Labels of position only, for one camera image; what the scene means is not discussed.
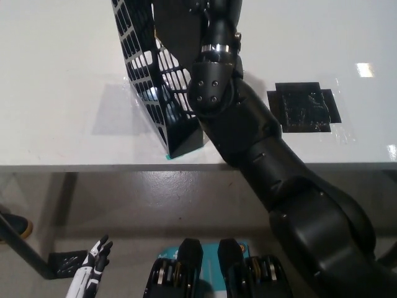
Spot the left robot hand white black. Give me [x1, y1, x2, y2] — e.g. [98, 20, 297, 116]
[66, 235, 114, 298]

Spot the black mesh file shelf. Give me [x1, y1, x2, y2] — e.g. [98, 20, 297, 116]
[110, 0, 205, 158]

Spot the black metal table leg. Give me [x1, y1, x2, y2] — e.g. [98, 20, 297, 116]
[0, 214, 61, 281]

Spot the black shoe tan sole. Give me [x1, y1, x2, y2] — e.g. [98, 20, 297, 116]
[0, 212, 33, 240]

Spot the clear tape patch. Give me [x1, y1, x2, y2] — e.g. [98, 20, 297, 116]
[332, 127, 356, 146]

